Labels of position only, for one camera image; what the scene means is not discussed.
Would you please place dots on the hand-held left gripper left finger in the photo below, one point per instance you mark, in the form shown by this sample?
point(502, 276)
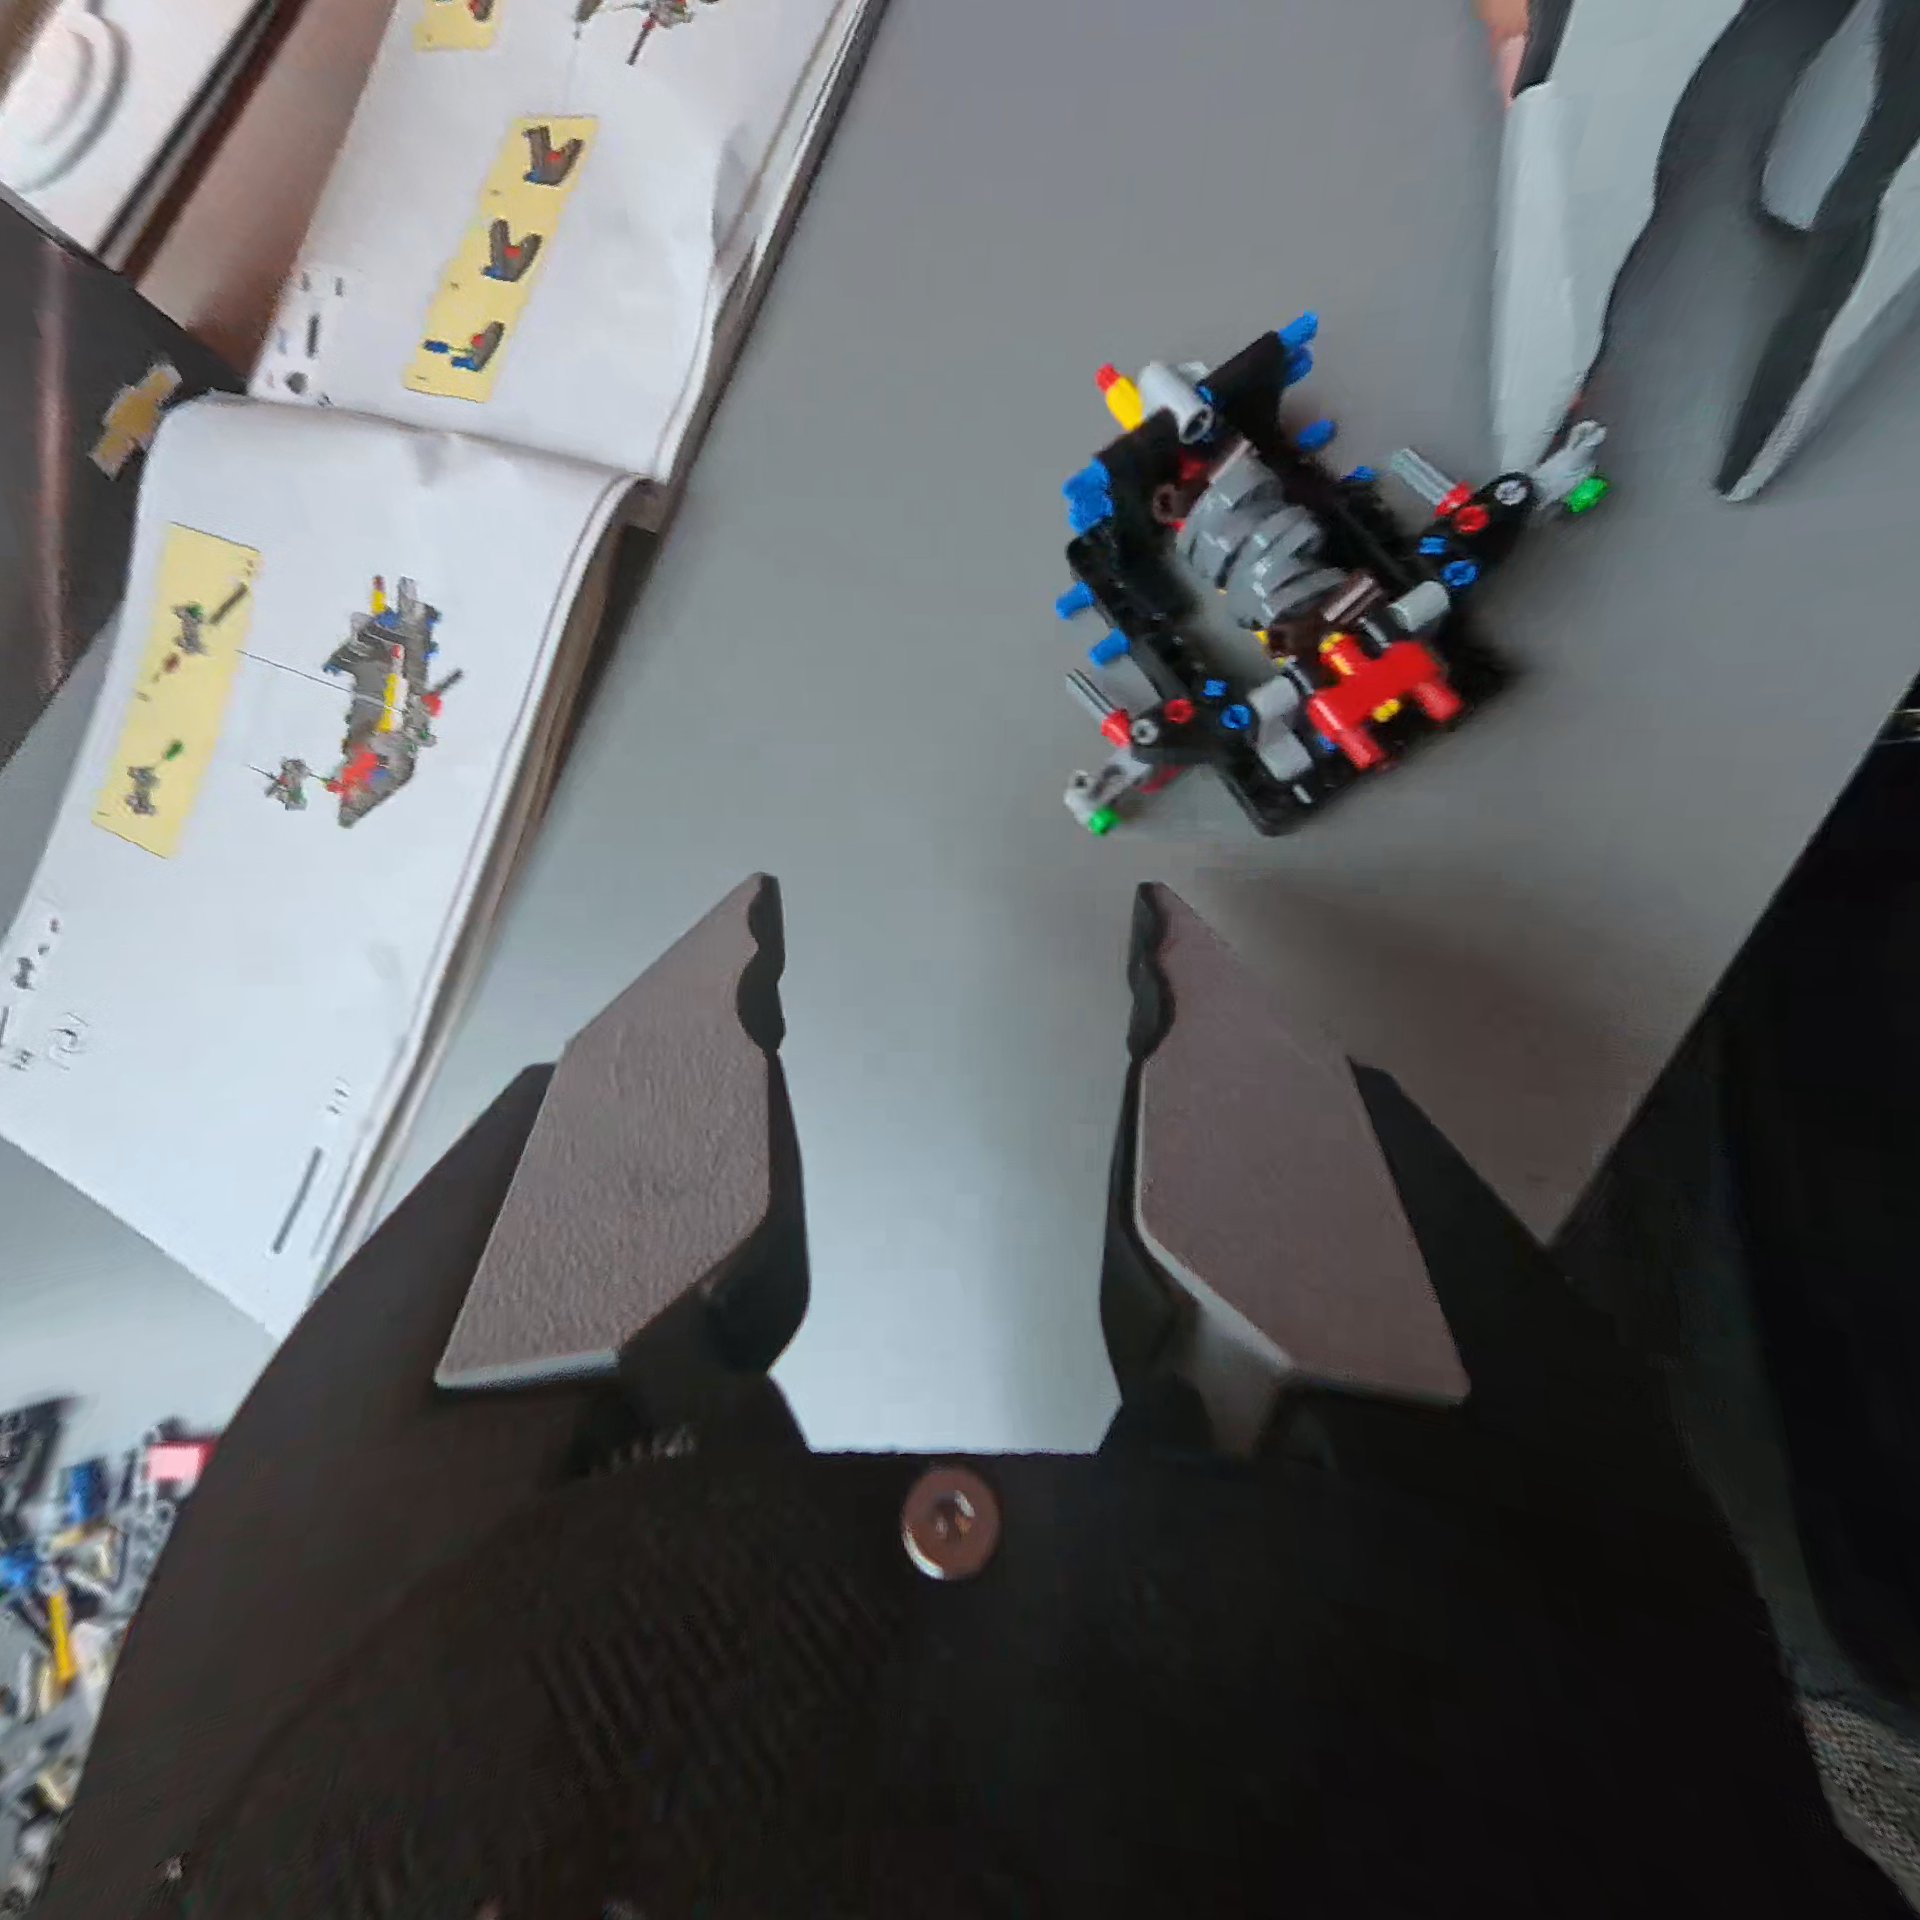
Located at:
point(629, 1186)

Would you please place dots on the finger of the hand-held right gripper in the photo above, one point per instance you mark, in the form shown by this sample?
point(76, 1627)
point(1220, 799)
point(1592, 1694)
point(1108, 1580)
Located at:
point(1559, 227)
point(1851, 376)

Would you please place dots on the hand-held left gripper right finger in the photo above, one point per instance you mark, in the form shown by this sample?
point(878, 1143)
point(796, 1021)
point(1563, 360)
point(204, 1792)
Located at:
point(1275, 1215)

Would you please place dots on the lego instruction booklet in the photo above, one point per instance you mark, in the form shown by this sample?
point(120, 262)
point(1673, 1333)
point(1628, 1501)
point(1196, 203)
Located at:
point(374, 901)

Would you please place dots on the lego chassis assembly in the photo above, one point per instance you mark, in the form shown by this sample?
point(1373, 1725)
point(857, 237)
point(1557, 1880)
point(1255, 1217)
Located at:
point(1275, 556)

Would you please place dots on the pile of lego pieces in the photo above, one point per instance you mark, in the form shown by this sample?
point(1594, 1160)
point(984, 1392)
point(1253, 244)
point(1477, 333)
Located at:
point(74, 1576)

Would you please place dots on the white monitor stand base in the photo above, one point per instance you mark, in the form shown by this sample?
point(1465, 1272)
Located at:
point(90, 105)

